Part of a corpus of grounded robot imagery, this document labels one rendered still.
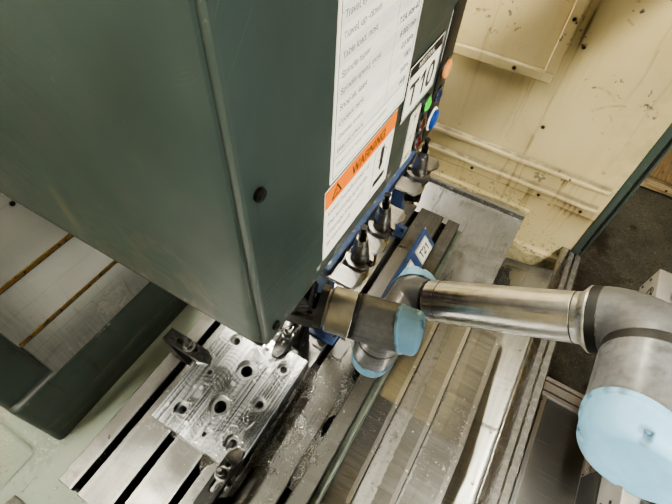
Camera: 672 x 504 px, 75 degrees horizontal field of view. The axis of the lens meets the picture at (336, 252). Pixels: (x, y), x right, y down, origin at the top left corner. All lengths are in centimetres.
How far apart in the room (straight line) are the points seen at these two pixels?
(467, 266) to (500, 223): 20
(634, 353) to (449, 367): 89
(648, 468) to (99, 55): 59
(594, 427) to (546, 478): 146
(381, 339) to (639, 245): 267
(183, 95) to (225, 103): 2
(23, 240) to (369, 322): 70
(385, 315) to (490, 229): 106
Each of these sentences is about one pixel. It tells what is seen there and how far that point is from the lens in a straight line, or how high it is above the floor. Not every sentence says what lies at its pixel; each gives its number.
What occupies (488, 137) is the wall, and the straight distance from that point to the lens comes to 155.
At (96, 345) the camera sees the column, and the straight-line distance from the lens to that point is 143.
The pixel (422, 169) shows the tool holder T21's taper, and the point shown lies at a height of 125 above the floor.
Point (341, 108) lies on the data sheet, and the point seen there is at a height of 180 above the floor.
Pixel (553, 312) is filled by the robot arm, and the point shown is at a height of 148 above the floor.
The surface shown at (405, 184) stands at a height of 122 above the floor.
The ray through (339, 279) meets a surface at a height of 122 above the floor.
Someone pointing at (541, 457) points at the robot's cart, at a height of 21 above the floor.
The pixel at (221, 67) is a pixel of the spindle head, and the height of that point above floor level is 189.
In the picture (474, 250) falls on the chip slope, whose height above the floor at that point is 78.
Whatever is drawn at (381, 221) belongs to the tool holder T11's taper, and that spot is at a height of 126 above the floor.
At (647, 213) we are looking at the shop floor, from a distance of 346.
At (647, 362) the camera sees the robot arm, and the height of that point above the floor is 157.
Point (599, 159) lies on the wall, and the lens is 153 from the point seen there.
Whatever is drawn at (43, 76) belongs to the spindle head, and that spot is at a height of 184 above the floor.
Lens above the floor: 201
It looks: 53 degrees down
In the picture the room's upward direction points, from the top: 5 degrees clockwise
